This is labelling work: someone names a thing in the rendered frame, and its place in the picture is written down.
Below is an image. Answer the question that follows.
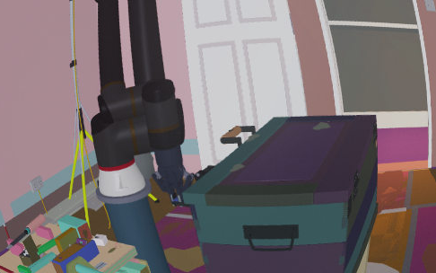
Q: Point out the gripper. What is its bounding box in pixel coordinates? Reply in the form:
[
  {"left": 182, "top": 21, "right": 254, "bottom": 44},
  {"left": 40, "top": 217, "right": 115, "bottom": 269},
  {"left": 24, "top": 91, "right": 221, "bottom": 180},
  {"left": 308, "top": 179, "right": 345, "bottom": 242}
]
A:
[{"left": 151, "top": 145, "right": 196, "bottom": 207}]

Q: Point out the dark chest hasp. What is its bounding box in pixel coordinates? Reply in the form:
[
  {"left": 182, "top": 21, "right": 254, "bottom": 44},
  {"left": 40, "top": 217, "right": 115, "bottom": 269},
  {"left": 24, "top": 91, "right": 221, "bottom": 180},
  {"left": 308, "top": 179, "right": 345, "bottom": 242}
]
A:
[{"left": 193, "top": 164, "right": 216, "bottom": 181}]

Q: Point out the teal purple chest lid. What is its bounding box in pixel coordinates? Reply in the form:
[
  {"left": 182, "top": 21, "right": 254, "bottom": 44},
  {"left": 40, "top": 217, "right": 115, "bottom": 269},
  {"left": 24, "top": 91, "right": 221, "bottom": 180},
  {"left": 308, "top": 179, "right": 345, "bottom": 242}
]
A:
[{"left": 181, "top": 115, "right": 379, "bottom": 208}]

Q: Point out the teal purple tool chest body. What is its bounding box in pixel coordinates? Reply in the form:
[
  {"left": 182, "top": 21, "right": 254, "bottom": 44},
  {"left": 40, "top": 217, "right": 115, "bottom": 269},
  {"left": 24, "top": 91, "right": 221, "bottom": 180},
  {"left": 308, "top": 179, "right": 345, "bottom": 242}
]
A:
[{"left": 189, "top": 124, "right": 379, "bottom": 273}]

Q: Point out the small white box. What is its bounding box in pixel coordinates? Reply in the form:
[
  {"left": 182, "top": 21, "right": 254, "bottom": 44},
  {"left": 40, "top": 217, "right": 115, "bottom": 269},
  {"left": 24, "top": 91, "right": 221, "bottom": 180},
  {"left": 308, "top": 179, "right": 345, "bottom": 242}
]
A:
[{"left": 92, "top": 233, "right": 109, "bottom": 248}]

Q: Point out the yellow tripod stand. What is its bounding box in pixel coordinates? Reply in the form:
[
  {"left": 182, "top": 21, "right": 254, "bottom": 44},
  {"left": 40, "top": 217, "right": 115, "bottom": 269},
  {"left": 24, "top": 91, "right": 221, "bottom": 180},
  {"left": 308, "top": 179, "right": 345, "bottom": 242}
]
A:
[{"left": 67, "top": 0, "right": 99, "bottom": 229}]

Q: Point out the teal block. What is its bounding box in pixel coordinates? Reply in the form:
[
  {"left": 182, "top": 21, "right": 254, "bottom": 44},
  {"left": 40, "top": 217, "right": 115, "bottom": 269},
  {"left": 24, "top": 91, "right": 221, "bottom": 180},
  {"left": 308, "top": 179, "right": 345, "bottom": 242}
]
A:
[{"left": 57, "top": 214, "right": 89, "bottom": 239}]

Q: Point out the olive brown block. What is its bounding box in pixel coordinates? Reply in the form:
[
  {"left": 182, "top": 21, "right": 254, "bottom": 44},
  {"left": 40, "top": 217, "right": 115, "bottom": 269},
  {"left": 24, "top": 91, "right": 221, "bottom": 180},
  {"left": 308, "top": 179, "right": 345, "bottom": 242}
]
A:
[{"left": 54, "top": 226, "right": 80, "bottom": 254}]

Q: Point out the blue box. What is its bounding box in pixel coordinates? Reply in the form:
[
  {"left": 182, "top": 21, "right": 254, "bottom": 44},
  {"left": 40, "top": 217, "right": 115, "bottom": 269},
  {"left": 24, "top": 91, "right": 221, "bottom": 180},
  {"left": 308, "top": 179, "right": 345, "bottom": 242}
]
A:
[{"left": 51, "top": 239, "right": 100, "bottom": 273}]

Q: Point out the white panelled door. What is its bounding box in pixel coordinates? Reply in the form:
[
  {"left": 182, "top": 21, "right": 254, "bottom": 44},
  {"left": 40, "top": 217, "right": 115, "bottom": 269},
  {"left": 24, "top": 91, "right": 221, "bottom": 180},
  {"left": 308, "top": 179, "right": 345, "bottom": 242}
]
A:
[{"left": 180, "top": 0, "right": 309, "bottom": 171}]

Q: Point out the pink block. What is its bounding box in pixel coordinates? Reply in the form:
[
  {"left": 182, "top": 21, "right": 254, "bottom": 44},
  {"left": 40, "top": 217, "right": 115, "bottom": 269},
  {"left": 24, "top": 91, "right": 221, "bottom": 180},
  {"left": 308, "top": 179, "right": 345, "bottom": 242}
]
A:
[{"left": 34, "top": 225, "right": 55, "bottom": 241}]

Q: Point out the green bar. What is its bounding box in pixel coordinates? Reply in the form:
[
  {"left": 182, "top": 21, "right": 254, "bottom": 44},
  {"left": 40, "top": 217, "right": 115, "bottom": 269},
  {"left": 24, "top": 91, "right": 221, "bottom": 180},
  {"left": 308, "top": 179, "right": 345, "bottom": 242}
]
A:
[{"left": 36, "top": 238, "right": 58, "bottom": 256}]

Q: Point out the white framed window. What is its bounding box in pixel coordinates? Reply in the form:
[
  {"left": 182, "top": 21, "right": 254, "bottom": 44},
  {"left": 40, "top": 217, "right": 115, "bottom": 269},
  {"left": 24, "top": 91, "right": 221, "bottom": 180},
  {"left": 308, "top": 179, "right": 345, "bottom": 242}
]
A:
[{"left": 314, "top": 0, "right": 433, "bottom": 169}]

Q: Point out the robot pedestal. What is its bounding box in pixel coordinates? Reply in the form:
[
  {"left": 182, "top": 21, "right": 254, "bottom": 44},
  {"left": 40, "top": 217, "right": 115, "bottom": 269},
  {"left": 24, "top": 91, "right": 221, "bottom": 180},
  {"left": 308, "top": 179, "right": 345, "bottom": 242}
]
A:
[{"left": 95, "top": 180, "right": 172, "bottom": 273}]

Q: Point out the black handle with wooden grip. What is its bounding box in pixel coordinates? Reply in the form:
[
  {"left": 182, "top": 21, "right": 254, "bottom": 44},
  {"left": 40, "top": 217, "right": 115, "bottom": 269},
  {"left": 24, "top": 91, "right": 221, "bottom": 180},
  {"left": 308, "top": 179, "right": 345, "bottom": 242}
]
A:
[{"left": 219, "top": 125, "right": 257, "bottom": 147}]

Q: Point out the grey metal rail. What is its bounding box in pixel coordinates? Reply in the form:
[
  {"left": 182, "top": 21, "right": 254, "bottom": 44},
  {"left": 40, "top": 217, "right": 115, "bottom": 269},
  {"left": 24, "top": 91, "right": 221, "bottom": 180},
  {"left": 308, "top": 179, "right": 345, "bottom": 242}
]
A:
[{"left": 44, "top": 181, "right": 104, "bottom": 225}]

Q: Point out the black chest end handle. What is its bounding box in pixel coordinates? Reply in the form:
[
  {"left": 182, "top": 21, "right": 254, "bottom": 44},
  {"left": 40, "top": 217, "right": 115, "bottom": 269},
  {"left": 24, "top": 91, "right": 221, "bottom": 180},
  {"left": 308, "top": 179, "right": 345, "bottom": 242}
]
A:
[{"left": 242, "top": 224, "right": 300, "bottom": 252}]

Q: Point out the white wall socket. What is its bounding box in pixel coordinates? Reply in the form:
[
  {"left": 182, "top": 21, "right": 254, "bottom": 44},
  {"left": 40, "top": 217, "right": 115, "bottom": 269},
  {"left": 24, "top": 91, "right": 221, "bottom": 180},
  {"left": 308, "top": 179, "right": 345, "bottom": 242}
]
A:
[{"left": 29, "top": 175, "right": 45, "bottom": 194}]

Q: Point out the pink roller with black handle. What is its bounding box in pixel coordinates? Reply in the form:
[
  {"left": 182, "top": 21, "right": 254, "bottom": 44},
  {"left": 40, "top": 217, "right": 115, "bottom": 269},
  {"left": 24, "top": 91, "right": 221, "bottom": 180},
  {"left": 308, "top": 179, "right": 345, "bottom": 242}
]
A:
[{"left": 6, "top": 214, "right": 48, "bottom": 249}]

